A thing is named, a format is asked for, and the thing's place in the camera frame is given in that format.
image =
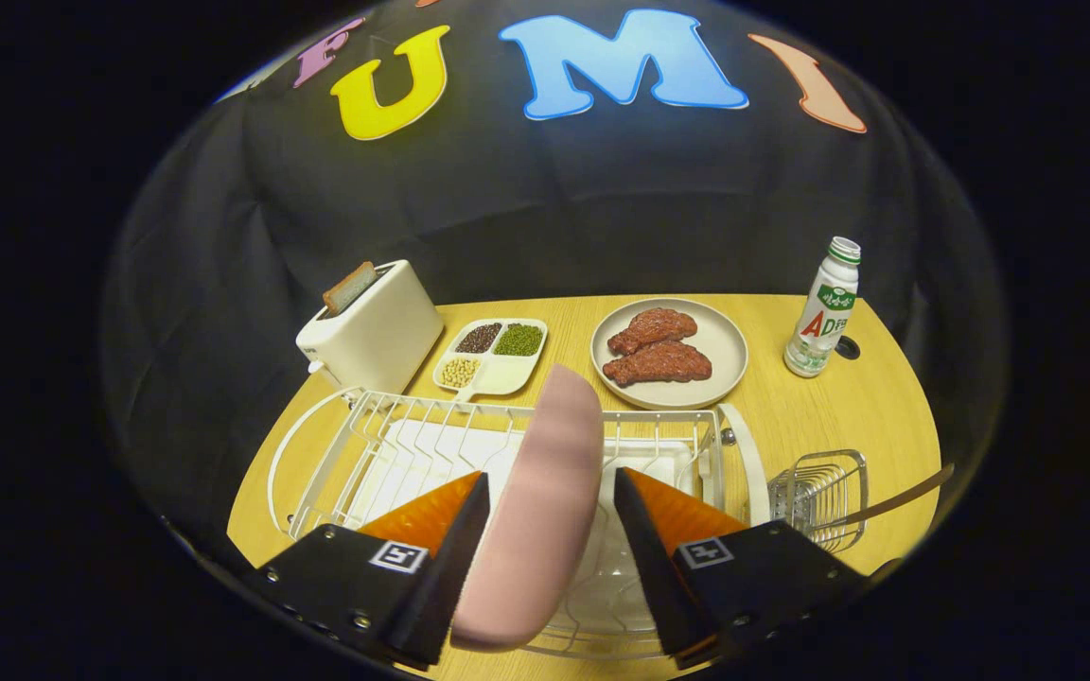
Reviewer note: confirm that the pile of yellow soybeans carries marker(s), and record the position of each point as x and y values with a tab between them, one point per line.
459	372

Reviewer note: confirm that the white drink bottle green label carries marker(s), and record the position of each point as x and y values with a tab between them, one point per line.
824	312

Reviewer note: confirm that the pile of dark beans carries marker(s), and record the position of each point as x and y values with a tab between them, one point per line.
479	338

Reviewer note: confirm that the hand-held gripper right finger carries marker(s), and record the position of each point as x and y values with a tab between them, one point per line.
649	558

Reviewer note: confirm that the white drip tray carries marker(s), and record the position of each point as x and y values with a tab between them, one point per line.
431	456

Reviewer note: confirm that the black backdrop cloth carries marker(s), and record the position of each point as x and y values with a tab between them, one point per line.
554	208

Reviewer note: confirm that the pink plate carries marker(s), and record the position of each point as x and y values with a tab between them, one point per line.
536	511

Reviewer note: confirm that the pile of green beans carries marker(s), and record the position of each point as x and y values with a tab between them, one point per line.
518	340

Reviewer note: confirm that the toast slice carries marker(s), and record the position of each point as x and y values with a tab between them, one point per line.
348	288

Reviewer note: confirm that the beige round plate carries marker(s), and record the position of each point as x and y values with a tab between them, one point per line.
725	350

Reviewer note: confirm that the red meat piece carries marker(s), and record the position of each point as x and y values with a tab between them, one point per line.
654	328
659	364

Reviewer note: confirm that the white toaster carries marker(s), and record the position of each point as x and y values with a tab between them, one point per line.
375	340

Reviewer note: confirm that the white divided tray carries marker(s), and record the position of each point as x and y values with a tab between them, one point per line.
507	374

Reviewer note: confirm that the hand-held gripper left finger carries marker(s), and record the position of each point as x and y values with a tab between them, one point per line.
450	558

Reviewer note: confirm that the brown wooden spoon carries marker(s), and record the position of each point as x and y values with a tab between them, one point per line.
895	499

